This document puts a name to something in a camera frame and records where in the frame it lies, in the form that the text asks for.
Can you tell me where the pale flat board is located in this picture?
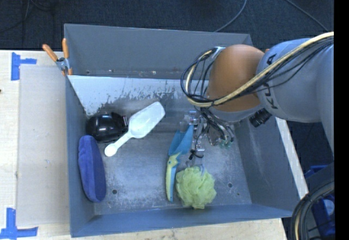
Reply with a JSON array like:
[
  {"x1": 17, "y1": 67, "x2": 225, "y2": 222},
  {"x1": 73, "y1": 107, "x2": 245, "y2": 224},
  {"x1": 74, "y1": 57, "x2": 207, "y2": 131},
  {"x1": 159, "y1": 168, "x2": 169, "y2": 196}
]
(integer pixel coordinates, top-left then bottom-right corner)
[{"x1": 15, "y1": 64, "x2": 72, "y2": 229}]

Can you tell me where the yellow-green mesh bath pouf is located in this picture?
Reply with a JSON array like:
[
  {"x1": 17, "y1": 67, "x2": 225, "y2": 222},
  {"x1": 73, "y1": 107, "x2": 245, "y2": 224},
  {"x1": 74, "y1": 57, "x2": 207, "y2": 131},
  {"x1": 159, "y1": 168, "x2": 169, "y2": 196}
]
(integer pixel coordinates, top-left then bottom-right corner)
[{"x1": 175, "y1": 166, "x2": 218, "y2": 209}]

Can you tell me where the black rounded plastic object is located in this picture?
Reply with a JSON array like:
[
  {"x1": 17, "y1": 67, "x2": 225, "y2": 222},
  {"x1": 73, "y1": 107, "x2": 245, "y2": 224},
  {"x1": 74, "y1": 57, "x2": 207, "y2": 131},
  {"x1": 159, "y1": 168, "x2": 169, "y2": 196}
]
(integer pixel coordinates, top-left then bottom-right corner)
[{"x1": 86, "y1": 112, "x2": 129, "y2": 143}]

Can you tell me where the white plastic scoop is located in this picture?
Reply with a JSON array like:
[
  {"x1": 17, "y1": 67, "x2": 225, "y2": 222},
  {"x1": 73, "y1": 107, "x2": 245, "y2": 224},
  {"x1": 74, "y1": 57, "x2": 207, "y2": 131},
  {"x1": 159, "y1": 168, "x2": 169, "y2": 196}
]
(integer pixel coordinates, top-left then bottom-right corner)
[{"x1": 104, "y1": 101, "x2": 166, "y2": 158}]

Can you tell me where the blue oval sponge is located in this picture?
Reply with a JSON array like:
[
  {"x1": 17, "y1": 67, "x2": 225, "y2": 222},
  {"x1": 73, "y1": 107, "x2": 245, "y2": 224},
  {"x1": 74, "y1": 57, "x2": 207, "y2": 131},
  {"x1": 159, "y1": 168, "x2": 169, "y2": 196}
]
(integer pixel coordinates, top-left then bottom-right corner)
[{"x1": 77, "y1": 135, "x2": 107, "y2": 203}]

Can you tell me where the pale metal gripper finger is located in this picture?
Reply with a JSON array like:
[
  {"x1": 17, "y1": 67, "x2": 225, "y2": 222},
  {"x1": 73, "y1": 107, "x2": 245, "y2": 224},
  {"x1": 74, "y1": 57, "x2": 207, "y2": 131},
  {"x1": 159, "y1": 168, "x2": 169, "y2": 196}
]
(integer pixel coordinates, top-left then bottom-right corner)
[
  {"x1": 196, "y1": 137, "x2": 206, "y2": 173},
  {"x1": 191, "y1": 126, "x2": 200, "y2": 157}
]

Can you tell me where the black cylinder on white bracket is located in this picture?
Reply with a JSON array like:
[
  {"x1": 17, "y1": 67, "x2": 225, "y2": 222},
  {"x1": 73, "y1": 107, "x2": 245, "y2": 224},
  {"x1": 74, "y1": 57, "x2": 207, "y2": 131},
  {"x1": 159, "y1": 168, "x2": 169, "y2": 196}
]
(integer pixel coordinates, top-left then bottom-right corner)
[{"x1": 248, "y1": 107, "x2": 273, "y2": 128}]

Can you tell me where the grey metal bin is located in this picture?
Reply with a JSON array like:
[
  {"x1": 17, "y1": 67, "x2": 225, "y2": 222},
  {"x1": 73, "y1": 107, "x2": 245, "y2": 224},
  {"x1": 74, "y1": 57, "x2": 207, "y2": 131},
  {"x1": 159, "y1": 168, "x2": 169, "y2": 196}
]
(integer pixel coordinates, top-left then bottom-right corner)
[{"x1": 63, "y1": 23, "x2": 310, "y2": 238}]

